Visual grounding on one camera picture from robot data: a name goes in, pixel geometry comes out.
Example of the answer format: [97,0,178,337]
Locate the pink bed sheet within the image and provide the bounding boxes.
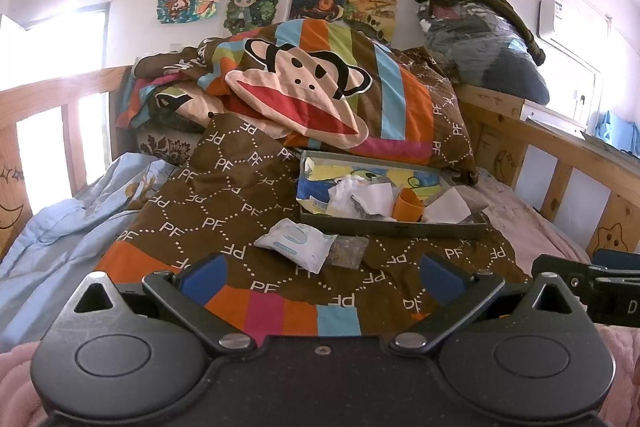
[470,166,640,358]

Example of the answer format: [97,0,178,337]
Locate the grey cloth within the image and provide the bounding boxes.
[352,182,396,219]

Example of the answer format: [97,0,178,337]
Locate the clear bag brown contents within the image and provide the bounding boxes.
[326,235,369,270]

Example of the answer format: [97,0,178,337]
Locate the white square cloth pad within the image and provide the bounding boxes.
[422,187,471,225]

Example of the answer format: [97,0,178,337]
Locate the orange fabric cup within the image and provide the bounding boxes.
[392,187,424,222]

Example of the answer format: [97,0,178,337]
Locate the grey plastic wrapped bundle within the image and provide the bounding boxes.
[418,1,550,105]

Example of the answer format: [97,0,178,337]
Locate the monkey face striped pillow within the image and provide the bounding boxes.
[198,20,435,165]

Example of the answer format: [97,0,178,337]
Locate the yellow landscape poster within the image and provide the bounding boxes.
[343,0,398,44]

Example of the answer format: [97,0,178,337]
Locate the wet wipes packet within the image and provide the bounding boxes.
[253,218,336,274]

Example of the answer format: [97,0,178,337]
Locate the blond boy anime poster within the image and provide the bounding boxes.
[224,0,279,35]

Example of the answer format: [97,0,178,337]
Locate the brown patterned duvet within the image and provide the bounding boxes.
[94,18,532,343]

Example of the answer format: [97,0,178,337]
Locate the grey tray with drawing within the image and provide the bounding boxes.
[296,152,488,239]

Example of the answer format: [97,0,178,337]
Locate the light blue blanket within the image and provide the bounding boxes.
[1,153,175,352]

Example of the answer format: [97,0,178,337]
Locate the dark orange swirl poster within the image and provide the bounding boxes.
[288,0,346,22]

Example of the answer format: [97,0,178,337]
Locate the floral dark pillow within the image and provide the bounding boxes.
[136,128,201,166]

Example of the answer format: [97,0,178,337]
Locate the white printed baby cloth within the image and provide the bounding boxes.
[326,174,370,219]

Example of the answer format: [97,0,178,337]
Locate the wooden bed rail left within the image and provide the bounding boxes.
[1,66,136,255]

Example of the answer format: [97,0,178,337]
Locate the white wall air conditioner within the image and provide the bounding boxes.
[537,0,604,74]

